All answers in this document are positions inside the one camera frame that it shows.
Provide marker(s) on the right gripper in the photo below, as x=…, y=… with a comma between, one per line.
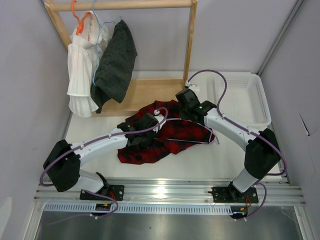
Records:
x=182, y=115

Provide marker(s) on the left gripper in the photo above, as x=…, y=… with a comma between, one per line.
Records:
x=146, y=143

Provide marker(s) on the red plaid skirt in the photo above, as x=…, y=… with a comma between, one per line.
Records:
x=157, y=150

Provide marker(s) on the lilac plastic hanger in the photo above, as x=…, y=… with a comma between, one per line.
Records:
x=178, y=133

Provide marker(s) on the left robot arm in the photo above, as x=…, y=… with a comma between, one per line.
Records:
x=64, y=164

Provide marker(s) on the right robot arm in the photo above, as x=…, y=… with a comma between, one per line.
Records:
x=261, y=148

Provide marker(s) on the light blue hanger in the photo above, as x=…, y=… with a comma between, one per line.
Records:
x=99, y=37

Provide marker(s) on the orange hanger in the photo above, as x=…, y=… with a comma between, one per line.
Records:
x=80, y=27

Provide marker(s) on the wooden clothes rack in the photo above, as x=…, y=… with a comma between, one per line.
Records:
x=141, y=91

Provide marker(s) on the white plastic basket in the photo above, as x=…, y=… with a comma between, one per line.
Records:
x=242, y=98

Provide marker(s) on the dark dotted garment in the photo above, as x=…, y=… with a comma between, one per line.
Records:
x=114, y=72

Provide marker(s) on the white pleated garment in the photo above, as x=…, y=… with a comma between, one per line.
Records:
x=81, y=63

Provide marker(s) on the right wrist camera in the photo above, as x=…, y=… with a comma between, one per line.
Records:
x=194, y=87

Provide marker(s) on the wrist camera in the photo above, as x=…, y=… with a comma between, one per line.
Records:
x=159, y=117
x=194, y=87

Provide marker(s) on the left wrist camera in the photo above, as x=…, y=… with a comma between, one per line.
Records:
x=159, y=117

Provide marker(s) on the slotted cable duct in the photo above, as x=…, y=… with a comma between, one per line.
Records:
x=134, y=208

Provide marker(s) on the aluminium mounting rail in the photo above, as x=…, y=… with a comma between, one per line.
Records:
x=195, y=192

